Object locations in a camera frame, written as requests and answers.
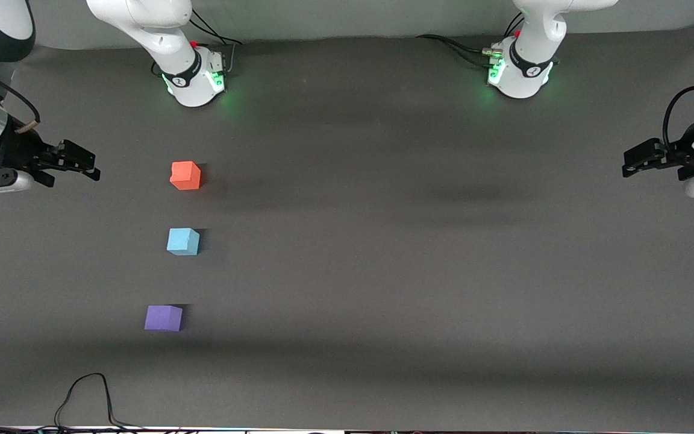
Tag light blue block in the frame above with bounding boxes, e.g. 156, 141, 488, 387
167, 228, 201, 256

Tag orange block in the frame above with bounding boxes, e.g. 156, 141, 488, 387
170, 161, 202, 191

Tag purple block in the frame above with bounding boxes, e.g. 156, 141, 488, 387
145, 305, 183, 332

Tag dark grey table mat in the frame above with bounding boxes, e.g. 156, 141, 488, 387
0, 21, 694, 432

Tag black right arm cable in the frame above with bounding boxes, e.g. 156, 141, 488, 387
0, 57, 42, 130

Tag black right base cables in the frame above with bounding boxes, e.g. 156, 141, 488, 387
187, 6, 245, 76

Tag black base cables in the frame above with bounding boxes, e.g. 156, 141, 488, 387
416, 12, 527, 68
187, 6, 245, 76

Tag black looped table cable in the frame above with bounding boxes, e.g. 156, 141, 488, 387
0, 373, 179, 434

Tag black left base cables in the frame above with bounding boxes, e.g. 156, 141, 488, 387
416, 12, 527, 68

